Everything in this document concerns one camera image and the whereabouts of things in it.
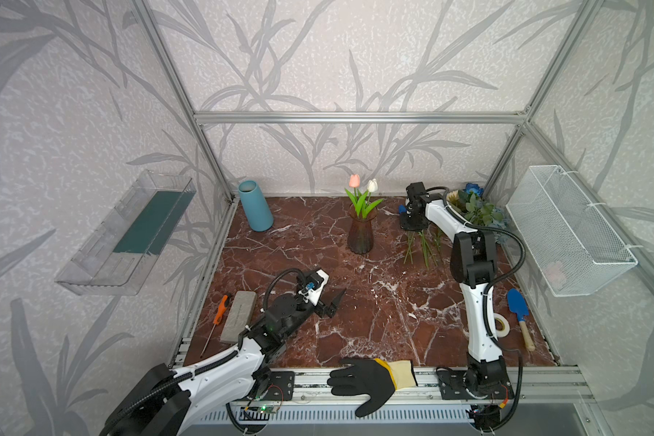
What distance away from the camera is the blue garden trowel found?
0.82m

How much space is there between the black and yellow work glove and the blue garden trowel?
14.7 inches

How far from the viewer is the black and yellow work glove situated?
72 cm
